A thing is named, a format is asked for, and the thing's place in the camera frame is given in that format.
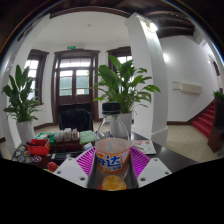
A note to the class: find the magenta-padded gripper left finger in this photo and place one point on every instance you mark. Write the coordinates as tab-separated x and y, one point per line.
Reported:
75	171

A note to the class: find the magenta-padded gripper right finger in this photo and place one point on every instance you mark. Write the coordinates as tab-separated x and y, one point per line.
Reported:
151	171

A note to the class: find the clear orange drink bottle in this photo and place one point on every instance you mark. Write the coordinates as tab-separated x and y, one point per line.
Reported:
111	146

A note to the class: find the black flat device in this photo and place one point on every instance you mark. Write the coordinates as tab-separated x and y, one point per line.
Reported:
61	156

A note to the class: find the small red ball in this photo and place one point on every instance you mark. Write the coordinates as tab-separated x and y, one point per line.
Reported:
52	166

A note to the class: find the white printed magazine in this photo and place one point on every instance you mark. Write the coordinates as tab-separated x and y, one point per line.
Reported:
145	146

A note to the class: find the box of small white items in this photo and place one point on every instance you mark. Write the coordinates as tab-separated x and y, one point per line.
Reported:
66	136

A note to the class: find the green book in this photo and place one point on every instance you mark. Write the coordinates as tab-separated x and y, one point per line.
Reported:
87	136

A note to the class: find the red box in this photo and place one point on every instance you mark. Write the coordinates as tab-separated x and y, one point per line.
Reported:
38	148

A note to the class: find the small green box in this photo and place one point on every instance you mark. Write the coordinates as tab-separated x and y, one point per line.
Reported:
45	136

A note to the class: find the sheet of round stickers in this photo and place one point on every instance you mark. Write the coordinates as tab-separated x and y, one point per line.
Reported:
25	156

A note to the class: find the black chair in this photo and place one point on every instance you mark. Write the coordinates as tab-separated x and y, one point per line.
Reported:
75	118

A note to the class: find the red carpeted staircase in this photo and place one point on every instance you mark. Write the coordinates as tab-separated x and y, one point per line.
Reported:
205	121

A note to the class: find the dark wooden double door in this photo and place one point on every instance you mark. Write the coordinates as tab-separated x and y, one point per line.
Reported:
75	80

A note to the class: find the green potted plant white pot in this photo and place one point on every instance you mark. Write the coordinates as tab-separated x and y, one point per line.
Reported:
20	96
123	83

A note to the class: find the dark framed window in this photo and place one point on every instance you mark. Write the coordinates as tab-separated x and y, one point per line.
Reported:
33	66
115	51

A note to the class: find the green exit sign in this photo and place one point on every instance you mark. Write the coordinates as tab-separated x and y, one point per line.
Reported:
71	47

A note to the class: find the white wall unit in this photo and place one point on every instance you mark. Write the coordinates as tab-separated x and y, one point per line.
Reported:
190	87

